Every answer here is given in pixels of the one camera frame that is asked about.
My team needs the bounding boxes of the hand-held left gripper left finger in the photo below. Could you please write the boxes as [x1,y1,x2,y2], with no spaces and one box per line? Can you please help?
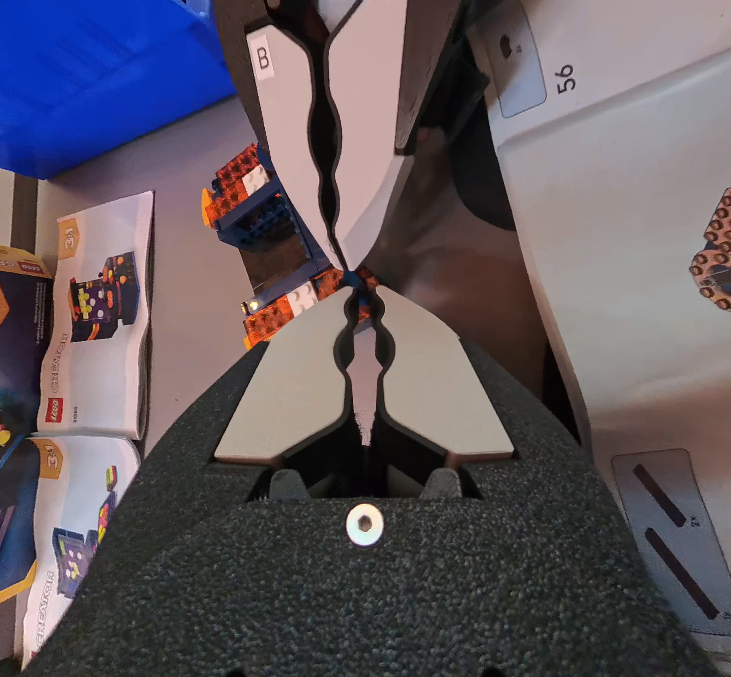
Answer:
[214,287,358,466]

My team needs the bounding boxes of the closed booklet, yellow blocks picture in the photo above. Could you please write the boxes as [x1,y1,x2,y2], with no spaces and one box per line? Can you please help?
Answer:
[22,434,142,669]

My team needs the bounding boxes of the blue and orange brick model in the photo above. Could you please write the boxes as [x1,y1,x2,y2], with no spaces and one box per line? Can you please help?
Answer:
[201,143,380,349]

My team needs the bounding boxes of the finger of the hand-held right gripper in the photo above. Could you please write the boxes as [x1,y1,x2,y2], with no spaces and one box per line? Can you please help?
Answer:
[246,25,348,268]
[324,0,416,273]

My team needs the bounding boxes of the toy set cardboard box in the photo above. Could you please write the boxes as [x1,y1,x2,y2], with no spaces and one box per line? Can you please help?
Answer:
[0,246,55,604]

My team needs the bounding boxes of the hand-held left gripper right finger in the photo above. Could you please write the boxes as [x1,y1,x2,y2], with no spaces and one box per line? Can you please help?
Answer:
[371,286,516,469]

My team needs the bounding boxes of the black round disc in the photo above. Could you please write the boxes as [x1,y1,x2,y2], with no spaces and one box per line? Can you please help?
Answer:
[451,117,517,232]

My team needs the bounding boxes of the blue plastic bin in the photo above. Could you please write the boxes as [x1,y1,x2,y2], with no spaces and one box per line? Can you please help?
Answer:
[0,0,238,181]

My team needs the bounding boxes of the open instruction booklet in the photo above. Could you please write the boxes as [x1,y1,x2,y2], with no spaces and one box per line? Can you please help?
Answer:
[468,0,731,661]

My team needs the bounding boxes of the closed booklet, purple arcade picture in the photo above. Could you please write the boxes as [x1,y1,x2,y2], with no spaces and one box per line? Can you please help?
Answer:
[37,192,156,441]

